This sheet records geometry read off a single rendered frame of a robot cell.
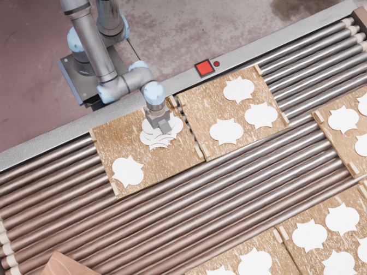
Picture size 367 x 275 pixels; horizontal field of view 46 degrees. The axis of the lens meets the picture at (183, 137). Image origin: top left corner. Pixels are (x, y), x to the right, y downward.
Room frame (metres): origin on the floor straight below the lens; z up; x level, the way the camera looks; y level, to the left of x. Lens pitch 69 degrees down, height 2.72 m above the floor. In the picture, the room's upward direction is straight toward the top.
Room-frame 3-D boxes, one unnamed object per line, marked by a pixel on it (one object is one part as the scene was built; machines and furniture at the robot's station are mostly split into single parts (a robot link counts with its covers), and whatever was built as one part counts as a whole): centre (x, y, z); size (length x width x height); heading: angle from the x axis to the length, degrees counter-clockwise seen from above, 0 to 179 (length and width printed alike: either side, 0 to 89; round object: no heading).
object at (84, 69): (1.05, 0.44, 1.00); 0.15 x 0.15 x 0.10
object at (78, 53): (1.06, 0.43, 1.11); 0.13 x 0.12 x 0.14; 118
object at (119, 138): (0.64, 0.17, 0.93); 0.41 x 0.35 x 0.02; 115
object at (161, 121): (0.70, 0.10, 1.09); 0.12 x 0.09 x 0.16; 32
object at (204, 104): (0.81, -0.22, 0.93); 0.41 x 0.35 x 0.02; 113
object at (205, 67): (1.03, -0.10, 0.92); 0.06 x 0.06 x 0.01; 26
